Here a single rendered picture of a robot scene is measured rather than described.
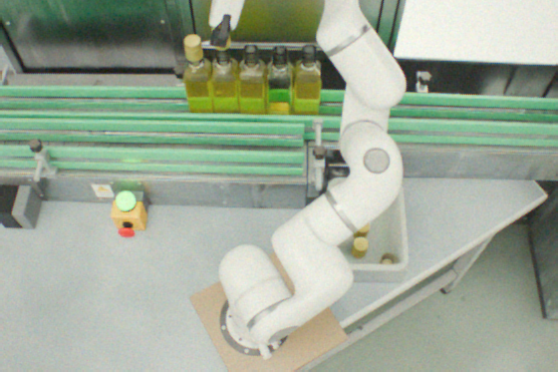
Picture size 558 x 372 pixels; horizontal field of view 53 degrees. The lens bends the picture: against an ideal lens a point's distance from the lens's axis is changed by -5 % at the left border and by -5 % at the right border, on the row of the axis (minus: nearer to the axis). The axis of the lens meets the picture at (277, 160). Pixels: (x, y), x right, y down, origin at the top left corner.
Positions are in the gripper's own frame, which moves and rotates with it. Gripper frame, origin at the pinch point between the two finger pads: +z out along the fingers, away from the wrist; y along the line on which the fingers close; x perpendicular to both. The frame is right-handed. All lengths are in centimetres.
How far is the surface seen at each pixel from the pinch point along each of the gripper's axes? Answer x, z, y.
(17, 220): -38, 50, 24
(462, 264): 92, 70, 9
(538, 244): 128, 74, -4
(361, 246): 39, 28, 27
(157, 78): -10.7, 34.9, -13.2
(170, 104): -6.5, 30.7, -3.0
